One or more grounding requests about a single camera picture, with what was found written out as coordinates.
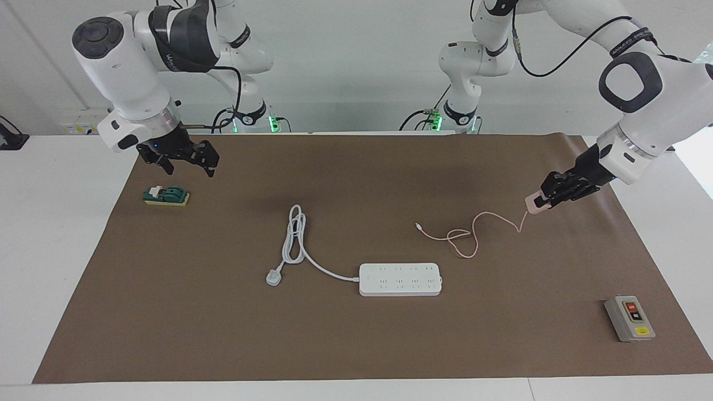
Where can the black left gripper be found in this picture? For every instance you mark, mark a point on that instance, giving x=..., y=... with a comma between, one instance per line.
x=590, y=172

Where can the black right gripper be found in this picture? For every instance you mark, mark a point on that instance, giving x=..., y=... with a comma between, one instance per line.
x=167, y=145

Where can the pink charger adapter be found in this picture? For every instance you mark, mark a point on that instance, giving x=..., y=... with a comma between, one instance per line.
x=535, y=205

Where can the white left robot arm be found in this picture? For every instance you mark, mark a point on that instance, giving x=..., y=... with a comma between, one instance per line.
x=668, y=111

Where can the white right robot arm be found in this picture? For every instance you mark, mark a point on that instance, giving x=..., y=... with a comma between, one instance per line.
x=122, y=72

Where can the white power strip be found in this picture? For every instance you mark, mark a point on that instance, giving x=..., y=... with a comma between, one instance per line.
x=400, y=279

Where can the black table clamp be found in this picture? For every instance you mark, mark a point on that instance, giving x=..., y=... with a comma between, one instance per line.
x=11, y=139

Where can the bright window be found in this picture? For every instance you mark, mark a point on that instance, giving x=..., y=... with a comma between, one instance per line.
x=704, y=55

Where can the brown table mat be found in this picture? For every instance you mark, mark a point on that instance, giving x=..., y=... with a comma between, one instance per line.
x=390, y=345

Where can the green knife switch block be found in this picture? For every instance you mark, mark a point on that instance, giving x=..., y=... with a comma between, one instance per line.
x=167, y=196

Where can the white wall socket box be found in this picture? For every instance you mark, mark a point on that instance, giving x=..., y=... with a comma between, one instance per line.
x=78, y=128

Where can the grey on-off switch box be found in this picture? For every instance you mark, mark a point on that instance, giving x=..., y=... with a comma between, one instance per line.
x=629, y=318

